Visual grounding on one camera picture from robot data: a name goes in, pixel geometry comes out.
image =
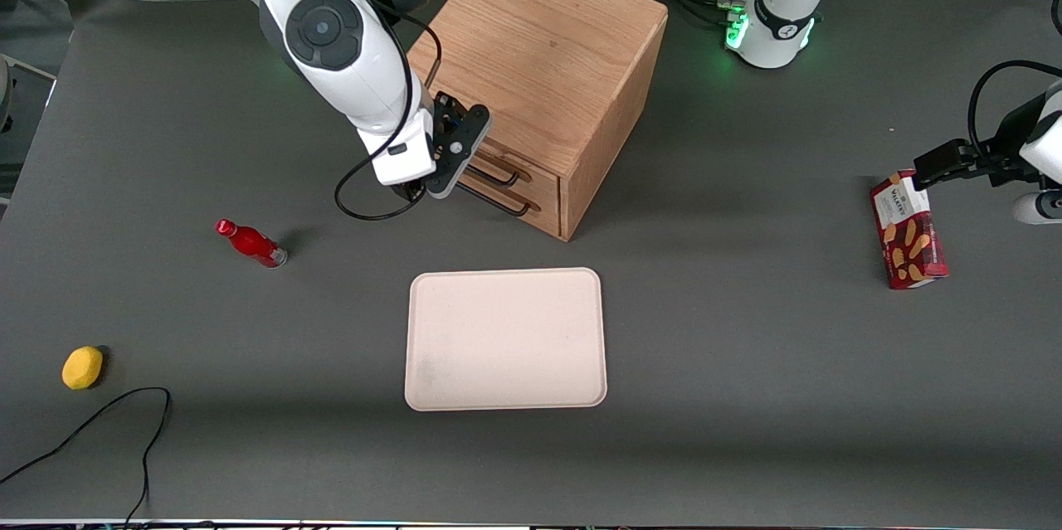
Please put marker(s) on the yellow lemon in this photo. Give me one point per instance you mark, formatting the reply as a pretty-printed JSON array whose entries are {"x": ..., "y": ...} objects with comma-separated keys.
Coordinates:
[{"x": 81, "y": 368}]

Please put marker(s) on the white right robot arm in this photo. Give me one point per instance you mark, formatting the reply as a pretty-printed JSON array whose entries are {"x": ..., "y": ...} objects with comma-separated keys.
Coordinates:
[{"x": 332, "y": 32}]

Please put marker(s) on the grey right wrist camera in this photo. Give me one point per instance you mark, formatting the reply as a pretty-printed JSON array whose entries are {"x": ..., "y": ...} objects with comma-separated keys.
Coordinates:
[{"x": 460, "y": 155}]

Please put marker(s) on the cream plastic tray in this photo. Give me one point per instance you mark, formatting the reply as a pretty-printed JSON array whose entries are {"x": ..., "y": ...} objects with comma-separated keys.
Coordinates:
[{"x": 506, "y": 339}]

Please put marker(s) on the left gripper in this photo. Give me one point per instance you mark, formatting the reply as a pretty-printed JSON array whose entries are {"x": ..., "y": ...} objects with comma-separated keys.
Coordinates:
[{"x": 1003, "y": 142}]

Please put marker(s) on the wooden closed drawer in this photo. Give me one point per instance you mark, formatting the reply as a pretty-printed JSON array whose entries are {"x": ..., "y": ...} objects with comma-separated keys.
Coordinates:
[{"x": 543, "y": 223}]

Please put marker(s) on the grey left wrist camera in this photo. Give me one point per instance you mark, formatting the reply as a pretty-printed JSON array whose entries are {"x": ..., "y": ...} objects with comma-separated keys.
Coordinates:
[{"x": 1037, "y": 208}]

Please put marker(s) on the red bottle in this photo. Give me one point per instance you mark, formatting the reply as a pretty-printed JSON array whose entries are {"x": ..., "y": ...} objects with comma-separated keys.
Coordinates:
[{"x": 249, "y": 242}]

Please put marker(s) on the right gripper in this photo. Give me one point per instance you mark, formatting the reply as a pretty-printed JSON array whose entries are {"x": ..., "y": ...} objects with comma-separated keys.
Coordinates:
[{"x": 406, "y": 190}]

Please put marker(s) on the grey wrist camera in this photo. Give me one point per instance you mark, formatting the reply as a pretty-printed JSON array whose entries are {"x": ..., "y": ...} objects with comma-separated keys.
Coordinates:
[
  {"x": 460, "y": 155},
  {"x": 1037, "y": 208}
]

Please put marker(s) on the wooden drawer cabinet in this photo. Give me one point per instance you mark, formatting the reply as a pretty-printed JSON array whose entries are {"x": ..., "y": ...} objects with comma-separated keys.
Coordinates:
[{"x": 548, "y": 41}]

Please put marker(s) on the red tartan shortbread box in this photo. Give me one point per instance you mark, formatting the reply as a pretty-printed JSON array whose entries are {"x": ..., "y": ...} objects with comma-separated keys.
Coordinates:
[{"x": 908, "y": 240}]

